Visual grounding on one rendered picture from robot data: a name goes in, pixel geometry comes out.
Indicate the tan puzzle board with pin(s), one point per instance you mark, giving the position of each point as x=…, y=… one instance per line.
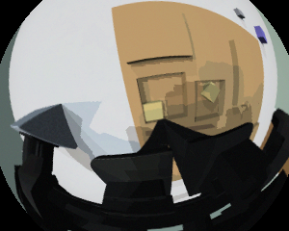
x=168, y=51

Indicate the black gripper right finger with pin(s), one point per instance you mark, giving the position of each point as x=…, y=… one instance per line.
x=195, y=153

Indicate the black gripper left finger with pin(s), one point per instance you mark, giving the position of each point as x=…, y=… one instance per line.
x=152, y=162

